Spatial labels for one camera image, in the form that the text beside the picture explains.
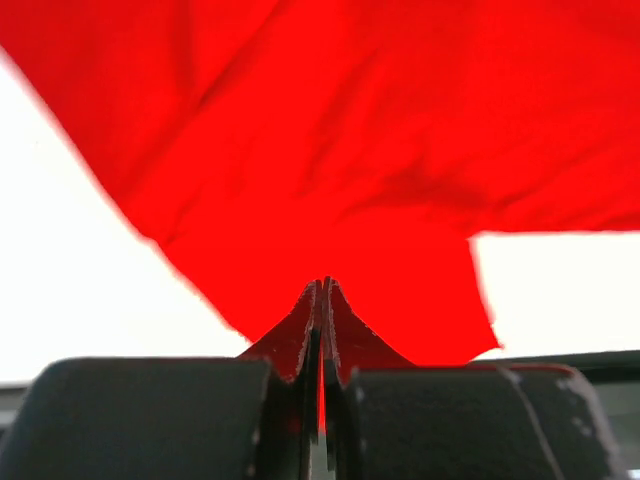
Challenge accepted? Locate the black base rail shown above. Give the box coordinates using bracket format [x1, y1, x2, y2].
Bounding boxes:
[0, 349, 640, 431]

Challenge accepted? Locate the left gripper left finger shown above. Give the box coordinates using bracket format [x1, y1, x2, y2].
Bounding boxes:
[237, 280, 322, 385]

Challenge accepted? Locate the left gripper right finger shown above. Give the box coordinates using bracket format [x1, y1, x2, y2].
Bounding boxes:
[322, 276, 416, 389]

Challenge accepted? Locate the bright red t shirt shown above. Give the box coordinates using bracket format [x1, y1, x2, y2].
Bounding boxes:
[1, 1, 639, 366]

